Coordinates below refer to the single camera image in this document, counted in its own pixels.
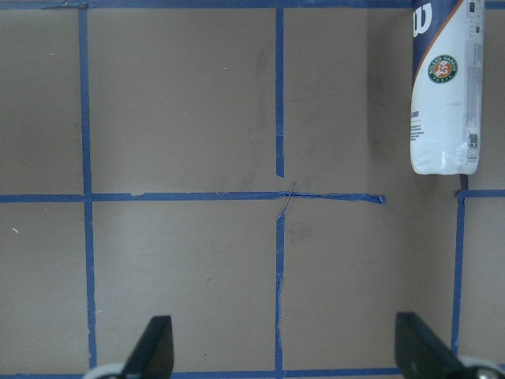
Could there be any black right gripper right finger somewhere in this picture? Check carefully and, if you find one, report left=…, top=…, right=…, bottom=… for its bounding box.
left=395, top=312, right=465, bottom=379

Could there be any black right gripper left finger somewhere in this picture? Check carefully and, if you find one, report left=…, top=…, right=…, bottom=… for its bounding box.
left=122, top=315, right=174, bottom=378

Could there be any white blue tennis ball can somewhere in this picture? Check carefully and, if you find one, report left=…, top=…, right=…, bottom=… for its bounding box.
left=410, top=1, right=485, bottom=175

